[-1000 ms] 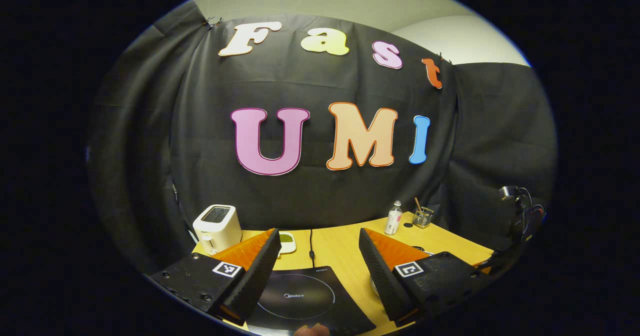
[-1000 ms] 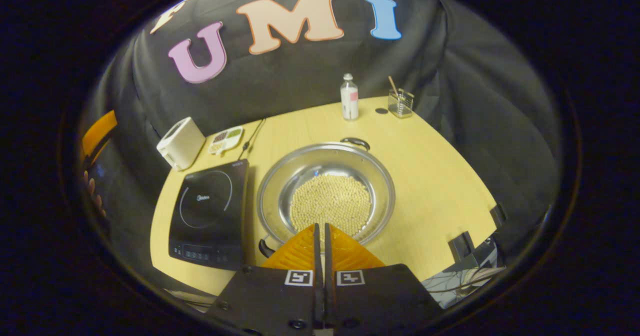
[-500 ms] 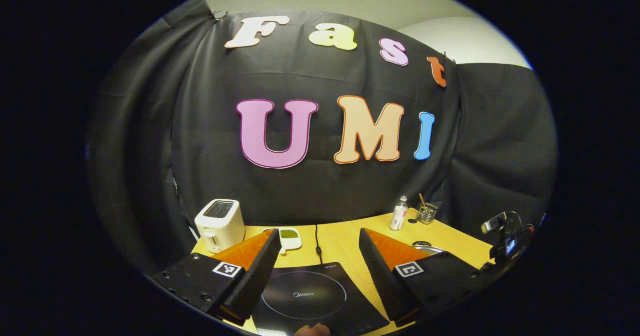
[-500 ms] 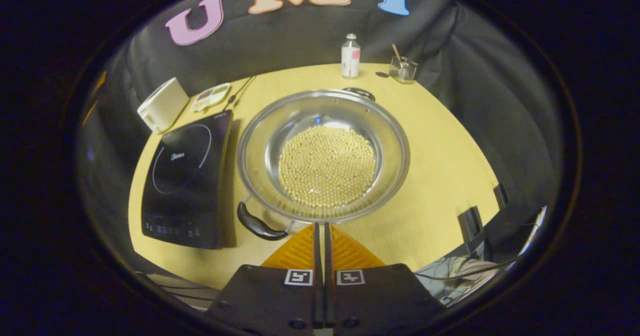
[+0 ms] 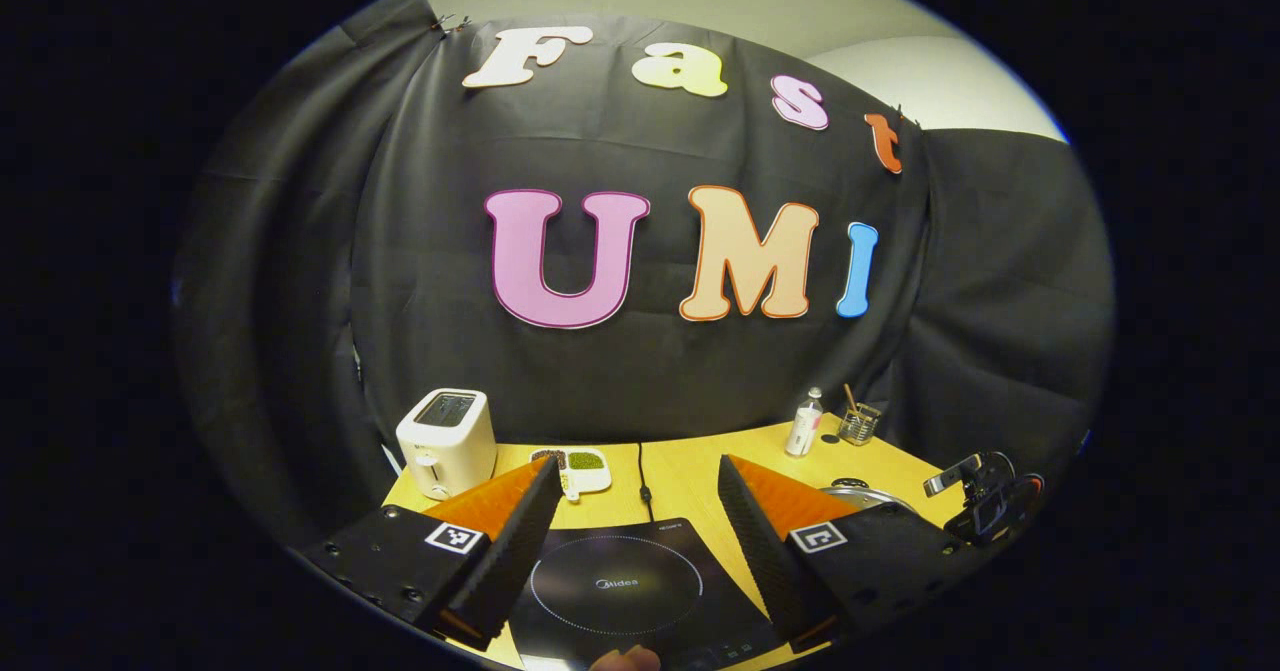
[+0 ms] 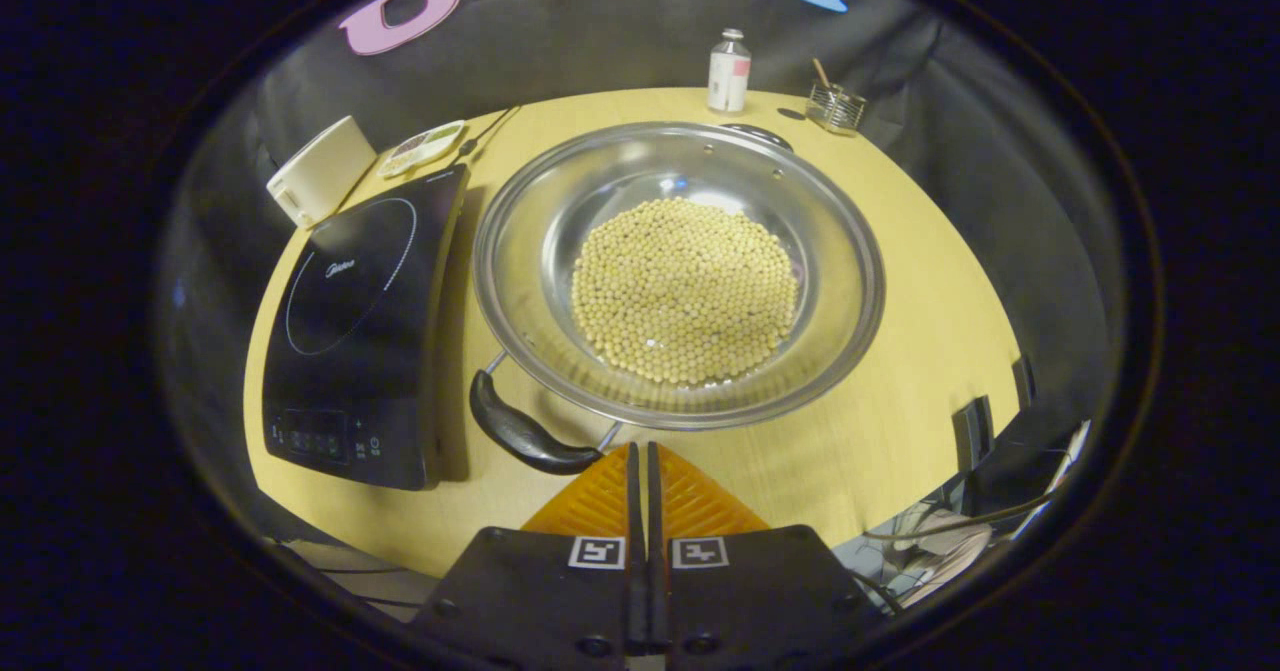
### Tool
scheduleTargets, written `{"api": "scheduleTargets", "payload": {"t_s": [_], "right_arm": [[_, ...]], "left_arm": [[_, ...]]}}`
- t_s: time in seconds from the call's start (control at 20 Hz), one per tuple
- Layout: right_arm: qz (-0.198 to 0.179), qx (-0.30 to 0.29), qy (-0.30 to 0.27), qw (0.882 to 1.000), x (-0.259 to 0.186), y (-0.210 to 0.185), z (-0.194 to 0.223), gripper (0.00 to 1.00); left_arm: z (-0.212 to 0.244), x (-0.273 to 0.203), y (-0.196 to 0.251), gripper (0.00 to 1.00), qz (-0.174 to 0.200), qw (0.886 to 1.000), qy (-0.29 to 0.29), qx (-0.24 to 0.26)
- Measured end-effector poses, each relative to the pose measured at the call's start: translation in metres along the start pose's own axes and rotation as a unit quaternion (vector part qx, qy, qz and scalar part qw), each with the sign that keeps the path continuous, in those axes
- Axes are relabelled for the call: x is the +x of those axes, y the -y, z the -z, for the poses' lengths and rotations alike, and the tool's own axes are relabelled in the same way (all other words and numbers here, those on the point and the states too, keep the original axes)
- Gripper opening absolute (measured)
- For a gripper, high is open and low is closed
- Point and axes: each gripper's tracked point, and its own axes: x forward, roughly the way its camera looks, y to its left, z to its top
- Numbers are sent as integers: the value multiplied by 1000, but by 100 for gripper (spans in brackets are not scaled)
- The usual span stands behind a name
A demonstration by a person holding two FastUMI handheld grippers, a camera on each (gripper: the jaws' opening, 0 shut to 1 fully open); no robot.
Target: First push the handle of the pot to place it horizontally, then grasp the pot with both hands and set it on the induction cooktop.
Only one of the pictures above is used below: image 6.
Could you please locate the steel pot with black handles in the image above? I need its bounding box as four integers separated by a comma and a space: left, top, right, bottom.
468, 121, 887, 477

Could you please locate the black chair frame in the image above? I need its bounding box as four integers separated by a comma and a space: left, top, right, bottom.
950, 356, 1037, 474

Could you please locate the grey cable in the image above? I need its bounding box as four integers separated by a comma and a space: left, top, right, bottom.
865, 489, 1063, 544

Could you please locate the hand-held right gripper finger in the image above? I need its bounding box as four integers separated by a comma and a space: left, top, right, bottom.
410, 441, 646, 667
647, 441, 891, 667

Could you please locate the heap of soybeans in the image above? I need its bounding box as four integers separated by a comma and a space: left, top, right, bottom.
570, 196, 801, 387

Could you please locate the glass jar with stick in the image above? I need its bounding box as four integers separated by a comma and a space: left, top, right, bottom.
805, 58, 868, 138

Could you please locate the white toaster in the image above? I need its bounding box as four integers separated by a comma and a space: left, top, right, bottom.
266, 115, 379, 230

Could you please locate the black power cable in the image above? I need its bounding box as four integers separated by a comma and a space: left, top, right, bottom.
455, 104, 523, 162

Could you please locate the small white labelled bottle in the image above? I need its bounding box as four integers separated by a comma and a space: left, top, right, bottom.
706, 28, 752, 115

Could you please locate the white divided dish with beans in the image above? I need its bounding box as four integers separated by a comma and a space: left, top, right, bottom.
377, 119, 467, 180

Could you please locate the black induction cooktop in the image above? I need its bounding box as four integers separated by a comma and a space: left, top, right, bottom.
262, 163, 471, 492

